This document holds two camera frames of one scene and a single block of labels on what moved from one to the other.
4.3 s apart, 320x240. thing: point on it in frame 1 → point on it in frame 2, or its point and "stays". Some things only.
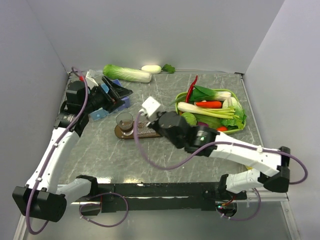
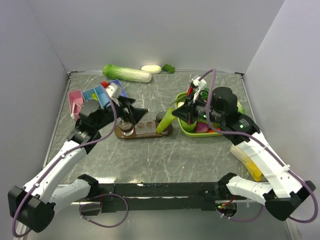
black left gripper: x=115 y=94 → x=135 y=114
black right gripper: x=154 y=124 → x=186 y=112
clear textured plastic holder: x=143 y=131 stays
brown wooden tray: x=118 y=134 stays
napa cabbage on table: x=127 y=74 stays
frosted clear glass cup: x=125 y=122 stays
